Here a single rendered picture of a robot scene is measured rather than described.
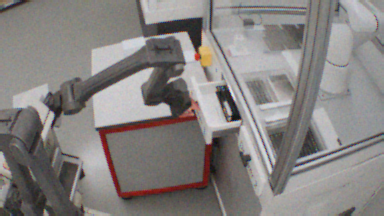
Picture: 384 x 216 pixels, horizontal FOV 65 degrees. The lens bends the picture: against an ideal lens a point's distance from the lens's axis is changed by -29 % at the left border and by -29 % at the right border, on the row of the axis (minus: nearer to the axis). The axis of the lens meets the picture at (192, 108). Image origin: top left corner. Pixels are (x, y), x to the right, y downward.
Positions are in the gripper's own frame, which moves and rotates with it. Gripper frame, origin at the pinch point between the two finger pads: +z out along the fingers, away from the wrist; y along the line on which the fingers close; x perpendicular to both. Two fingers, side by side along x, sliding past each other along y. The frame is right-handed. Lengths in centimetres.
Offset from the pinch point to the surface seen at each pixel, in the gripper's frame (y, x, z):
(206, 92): 2.0, 14.5, 10.0
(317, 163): 35, -52, 9
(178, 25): -4, 86, 20
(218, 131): 2.5, -9.8, 7.1
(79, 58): -111, 170, 16
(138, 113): -25.1, 17.0, -5.9
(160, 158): -43, 14, 22
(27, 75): -154, 166, -29
